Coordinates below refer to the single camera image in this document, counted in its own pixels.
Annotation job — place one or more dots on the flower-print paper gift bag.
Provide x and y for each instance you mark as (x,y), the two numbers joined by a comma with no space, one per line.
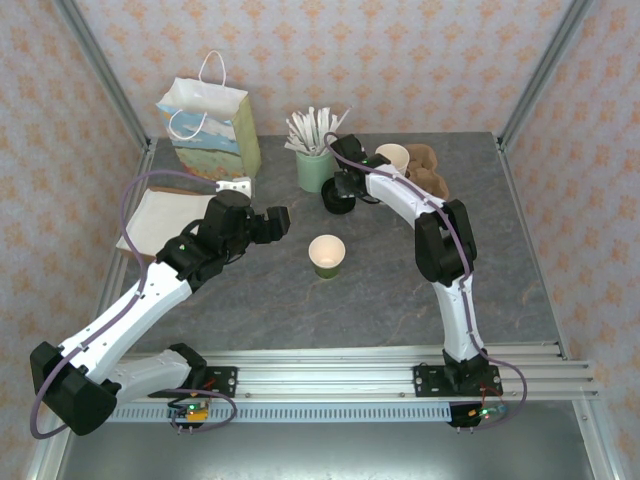
(210,145)

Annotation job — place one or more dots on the stack of paper cups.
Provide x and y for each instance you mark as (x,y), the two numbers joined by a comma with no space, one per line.
(392,155)

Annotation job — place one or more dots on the brown pulp cup carrier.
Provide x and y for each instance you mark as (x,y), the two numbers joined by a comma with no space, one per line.
(425,175)

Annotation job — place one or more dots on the pale green straw holder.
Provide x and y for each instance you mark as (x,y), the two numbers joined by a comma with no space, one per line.
(312,175)

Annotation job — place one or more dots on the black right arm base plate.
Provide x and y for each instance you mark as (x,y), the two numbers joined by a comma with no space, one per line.
(427,382)

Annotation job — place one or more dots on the stack of black cup lids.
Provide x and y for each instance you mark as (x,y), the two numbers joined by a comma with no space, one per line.
(335,206)

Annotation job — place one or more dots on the aluminium upright frame post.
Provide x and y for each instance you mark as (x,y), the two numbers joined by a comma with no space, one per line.
(541,75)
(106,75)

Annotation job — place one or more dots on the aluminium table edge rail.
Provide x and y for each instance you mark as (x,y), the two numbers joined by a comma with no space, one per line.
(114,270)
(523,210)

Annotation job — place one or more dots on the small circuit board with LED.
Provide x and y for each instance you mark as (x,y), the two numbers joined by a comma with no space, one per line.
(482,413)
(192,412)

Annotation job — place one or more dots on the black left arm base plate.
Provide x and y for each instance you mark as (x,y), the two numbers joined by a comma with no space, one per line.
(225,382)

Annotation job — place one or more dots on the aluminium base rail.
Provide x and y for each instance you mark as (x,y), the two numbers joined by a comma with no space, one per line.
(325,372)

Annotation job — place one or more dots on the stack of white napkins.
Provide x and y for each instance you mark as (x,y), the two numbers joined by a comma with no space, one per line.
(160,220)

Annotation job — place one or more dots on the green paper coffee cup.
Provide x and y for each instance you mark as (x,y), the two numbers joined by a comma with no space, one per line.
(327,270)

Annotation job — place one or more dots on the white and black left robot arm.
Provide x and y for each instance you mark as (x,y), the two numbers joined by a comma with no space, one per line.
(125,320)

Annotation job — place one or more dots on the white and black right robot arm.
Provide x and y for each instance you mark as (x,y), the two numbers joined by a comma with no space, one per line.
(452,320)

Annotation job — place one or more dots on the grey metal sheet panel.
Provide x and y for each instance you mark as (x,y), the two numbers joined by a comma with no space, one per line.
(325,450)

